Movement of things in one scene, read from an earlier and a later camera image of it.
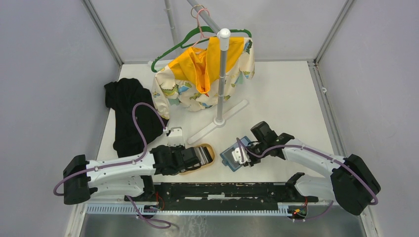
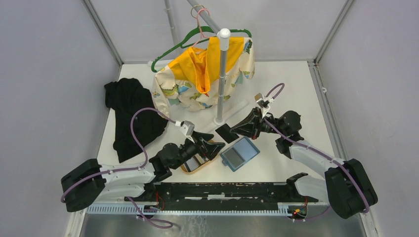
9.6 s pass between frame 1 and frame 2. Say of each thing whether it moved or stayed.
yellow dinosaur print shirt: stayed
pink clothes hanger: stayed
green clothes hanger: stayed
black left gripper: moved
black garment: stayed
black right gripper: moved
